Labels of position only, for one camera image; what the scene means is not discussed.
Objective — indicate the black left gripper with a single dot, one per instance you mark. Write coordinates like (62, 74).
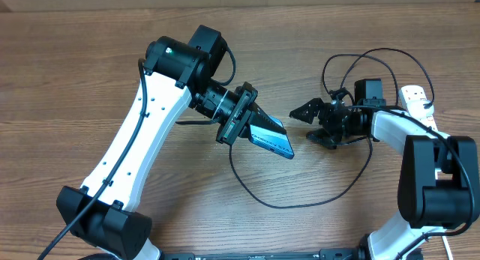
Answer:
(247, 111)

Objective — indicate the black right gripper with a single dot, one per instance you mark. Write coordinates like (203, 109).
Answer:
(327, 112)

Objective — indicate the Galaxy smartphone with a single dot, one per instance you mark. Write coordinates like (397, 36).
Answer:
(274, 142)

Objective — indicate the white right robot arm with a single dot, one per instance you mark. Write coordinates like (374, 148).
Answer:
(438, 188)

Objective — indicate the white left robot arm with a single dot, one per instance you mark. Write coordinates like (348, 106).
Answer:
(173, 77)

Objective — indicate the white charger adapter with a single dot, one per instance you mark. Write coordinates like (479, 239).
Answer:
(420, 109)

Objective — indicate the white power strip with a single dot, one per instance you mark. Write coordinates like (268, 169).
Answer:
(413, 99)

